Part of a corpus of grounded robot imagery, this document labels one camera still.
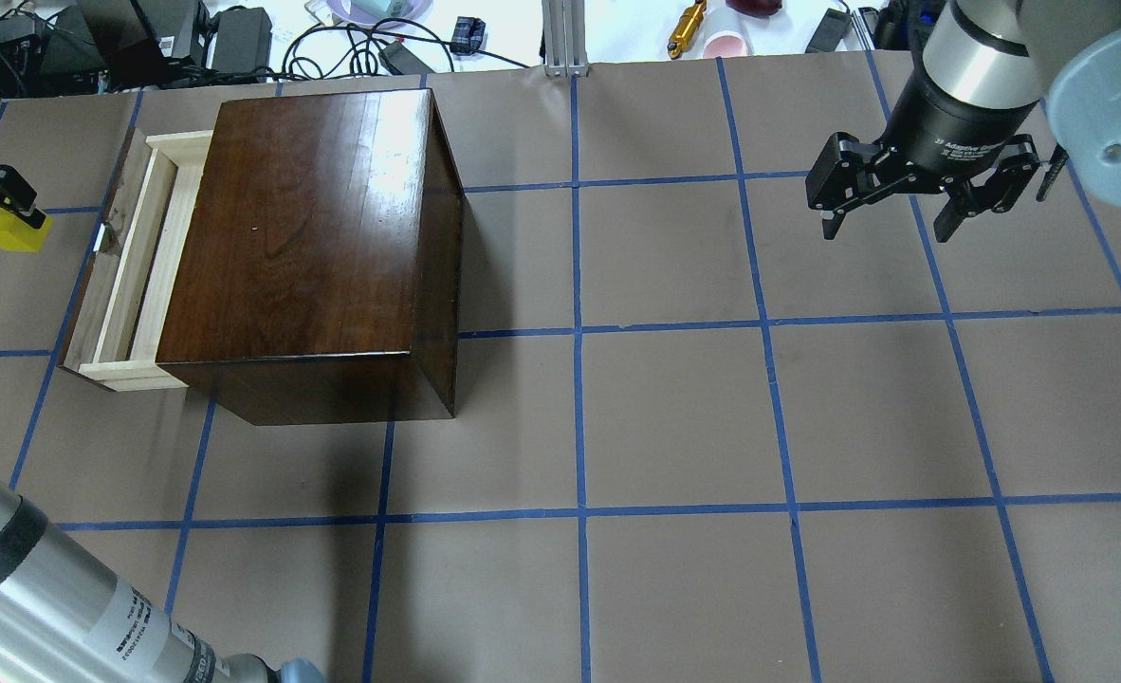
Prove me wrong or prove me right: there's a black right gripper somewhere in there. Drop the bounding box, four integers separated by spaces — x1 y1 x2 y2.
806 68 1040 244

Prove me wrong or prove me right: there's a yellow cube block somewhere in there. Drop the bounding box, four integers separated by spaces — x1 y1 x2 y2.
0 206 53 252

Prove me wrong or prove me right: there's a light wood drawer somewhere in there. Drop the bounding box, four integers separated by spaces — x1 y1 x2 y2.
57 129 212 393

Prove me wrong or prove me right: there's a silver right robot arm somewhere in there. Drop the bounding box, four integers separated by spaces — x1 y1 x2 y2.
806 1 1121 243

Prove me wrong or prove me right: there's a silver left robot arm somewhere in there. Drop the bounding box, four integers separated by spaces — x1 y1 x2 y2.
0 130 323 682

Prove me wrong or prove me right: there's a dark wooden drawer box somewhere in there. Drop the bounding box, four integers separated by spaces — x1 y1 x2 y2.
155 89 467 425

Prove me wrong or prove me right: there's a red mango fruit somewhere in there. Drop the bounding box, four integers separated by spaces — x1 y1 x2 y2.
726 0 784 19

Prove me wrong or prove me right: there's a pink cup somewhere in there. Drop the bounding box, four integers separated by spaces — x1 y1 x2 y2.
700 29 754 58

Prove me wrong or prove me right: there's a gold metal cylinder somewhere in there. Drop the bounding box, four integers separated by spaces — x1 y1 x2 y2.
666 0 708 59

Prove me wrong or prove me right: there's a black power adapter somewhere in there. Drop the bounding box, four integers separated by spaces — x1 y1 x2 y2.
210 6 274 73

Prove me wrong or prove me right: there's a purple plate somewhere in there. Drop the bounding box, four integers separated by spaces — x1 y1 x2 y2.
325 0 434 27

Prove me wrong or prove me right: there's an aluminium frame post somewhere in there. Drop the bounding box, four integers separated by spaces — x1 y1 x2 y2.
541 0 590 79

